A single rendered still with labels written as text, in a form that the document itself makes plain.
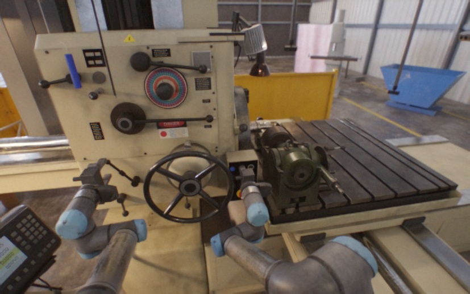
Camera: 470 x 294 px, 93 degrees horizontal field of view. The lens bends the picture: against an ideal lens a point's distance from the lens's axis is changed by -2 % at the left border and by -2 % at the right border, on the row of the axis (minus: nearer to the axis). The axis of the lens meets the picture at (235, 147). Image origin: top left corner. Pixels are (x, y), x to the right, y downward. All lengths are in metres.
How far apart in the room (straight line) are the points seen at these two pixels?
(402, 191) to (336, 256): 1.17
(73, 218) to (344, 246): 0.73
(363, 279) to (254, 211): 0.38
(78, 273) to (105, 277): 2.02
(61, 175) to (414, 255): 2.18
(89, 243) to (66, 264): 1.90
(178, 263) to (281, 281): 1.27
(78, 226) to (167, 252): 0.99
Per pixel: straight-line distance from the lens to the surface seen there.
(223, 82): 1.04
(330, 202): 1.45
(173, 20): 1.67
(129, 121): 1.04
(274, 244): 1.81
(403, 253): 1.78
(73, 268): 2.71
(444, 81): 6.86
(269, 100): 3.76
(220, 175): 1.24
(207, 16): 1.67
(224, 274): 1.95
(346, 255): 0.63
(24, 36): 1.95
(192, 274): 1.91
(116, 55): 1.06
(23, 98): 2.07
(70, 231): 0.82
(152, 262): 1.79
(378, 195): 1.63
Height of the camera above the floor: 1.90
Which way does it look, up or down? 28 degrees down
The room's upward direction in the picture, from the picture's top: straight up
